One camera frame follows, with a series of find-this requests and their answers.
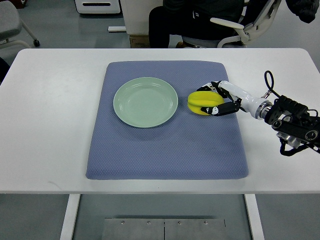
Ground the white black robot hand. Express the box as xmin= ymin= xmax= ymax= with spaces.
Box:
xmin=196 ymin=80 xmax=273 ymax=120

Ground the yellow starfruit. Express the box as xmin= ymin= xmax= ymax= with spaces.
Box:
xmin=187 ymin=91 xmax=225 ymax=116

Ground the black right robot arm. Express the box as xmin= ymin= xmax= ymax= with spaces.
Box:
xmin=259 ymin=70 xmax=320 ymax=157

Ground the light green plate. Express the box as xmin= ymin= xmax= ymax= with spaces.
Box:
xmin=113 ymin=77 xmax=179 ymax=128

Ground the blue quilted mat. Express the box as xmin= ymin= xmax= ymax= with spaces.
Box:
xmin=85 ymin=60 xmax=250 ymax=181

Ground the white office chair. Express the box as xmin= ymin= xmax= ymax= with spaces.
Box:
xmin=176 ymin=0 xmax=281 ymax=48

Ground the seated person in black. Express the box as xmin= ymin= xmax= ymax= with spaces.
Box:
xmin=148 ymin=0 xmax=320 ymax=49

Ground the cardboard box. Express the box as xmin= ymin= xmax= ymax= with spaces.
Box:
xmin=129 ymin=34 xmax=150 ymax=49

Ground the right white table leg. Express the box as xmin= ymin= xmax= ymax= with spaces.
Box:
xmin=244 ymin=194 xmax=265 ymax=240

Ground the white table leg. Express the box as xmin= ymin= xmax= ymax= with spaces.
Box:
xmin=244 ymin=194 xmax=265 ymax=240
xmin=60 ymin=194 xmax=81 ymax=240

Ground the left white table leg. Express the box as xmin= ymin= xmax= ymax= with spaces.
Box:
xmin=60 ymin=194 xmax=81 ymax=240

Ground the grey chair at left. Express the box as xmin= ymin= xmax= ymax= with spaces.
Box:
xmin=0 ymin=0 xmax=40 ymax=49

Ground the white pedestal stand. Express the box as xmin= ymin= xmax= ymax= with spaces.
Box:
xmin=107 ymin=0 xmax=163 ymax=35

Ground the white appliance with handle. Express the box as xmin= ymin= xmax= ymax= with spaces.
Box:
xmin=74 ymin=0 xmax=121 ymax=14

